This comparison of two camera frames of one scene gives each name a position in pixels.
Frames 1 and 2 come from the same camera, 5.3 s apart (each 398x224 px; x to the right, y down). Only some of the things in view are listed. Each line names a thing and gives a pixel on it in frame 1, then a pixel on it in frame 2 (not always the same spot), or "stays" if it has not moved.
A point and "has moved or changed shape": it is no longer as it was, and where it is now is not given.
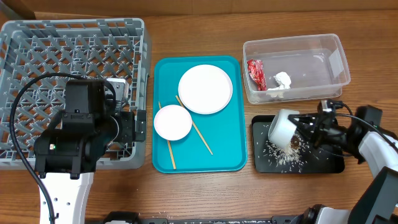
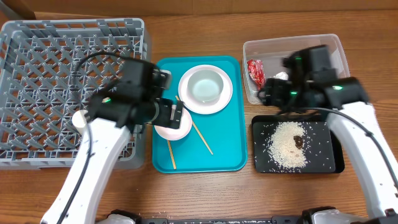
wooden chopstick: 196,127 stays
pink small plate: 173,122 stays
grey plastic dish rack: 113,48 stays
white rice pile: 290,158 has moved or changed shape
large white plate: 205,89 stays
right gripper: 319,127 to 266,94
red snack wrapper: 256,70 stays
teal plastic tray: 216,142 stays
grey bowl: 282,130 to 205,87
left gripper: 127,134 to 164,119
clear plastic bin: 317,66 stays
